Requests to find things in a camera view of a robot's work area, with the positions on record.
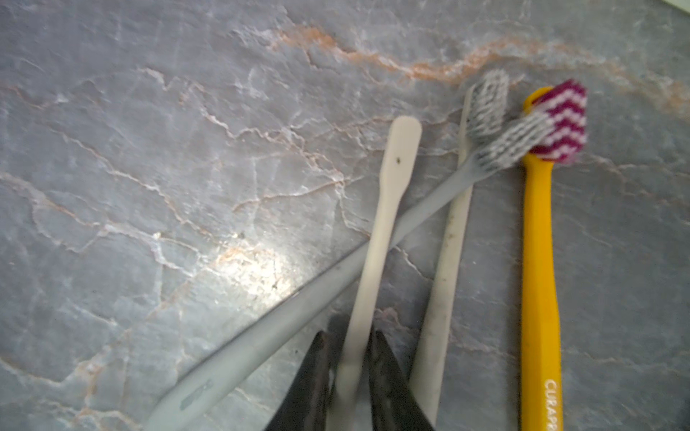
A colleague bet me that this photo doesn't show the beige toothbrush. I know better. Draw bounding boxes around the beige toothbrush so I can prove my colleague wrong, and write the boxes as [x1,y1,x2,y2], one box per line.
[326,116,422,430]

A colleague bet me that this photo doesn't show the yellow toothbrush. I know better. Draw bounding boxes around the yellow toothbrush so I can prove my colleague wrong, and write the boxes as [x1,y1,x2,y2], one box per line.
[520,79,587,430]

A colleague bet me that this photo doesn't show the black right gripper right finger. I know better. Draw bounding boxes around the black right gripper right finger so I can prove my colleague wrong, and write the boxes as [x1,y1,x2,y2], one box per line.
[368,330,434,431]

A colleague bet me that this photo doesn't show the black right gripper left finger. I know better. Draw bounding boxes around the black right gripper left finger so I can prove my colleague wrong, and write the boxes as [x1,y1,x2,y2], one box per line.
[265,330,332,431]

